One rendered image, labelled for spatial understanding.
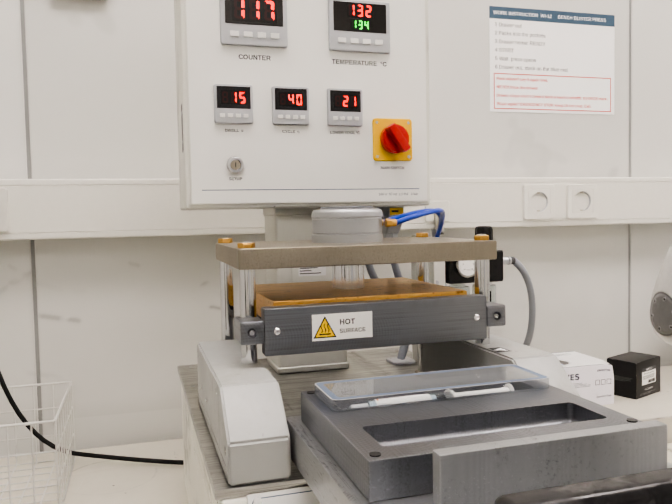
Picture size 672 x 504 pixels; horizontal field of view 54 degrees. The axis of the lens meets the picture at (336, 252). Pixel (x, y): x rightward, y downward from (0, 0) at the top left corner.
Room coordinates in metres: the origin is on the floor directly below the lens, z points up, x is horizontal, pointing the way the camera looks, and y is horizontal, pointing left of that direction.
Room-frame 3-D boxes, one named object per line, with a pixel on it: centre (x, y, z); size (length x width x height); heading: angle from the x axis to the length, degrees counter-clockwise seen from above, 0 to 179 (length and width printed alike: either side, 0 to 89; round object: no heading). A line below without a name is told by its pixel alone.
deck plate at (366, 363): (0.76, 0.00, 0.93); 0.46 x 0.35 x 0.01; 17
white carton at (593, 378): (1.18, -0.37, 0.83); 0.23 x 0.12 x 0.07; 106
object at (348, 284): (0.73, -0.02, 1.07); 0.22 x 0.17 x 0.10; 107
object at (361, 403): (0.53, -0.08, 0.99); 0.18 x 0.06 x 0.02; 107
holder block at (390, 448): (0.48, -0.09, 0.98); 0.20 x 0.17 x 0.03; 107
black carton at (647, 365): (1.23, -0.56, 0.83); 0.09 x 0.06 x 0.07; 127
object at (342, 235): (0.77, -0.02, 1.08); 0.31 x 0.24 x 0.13; 107
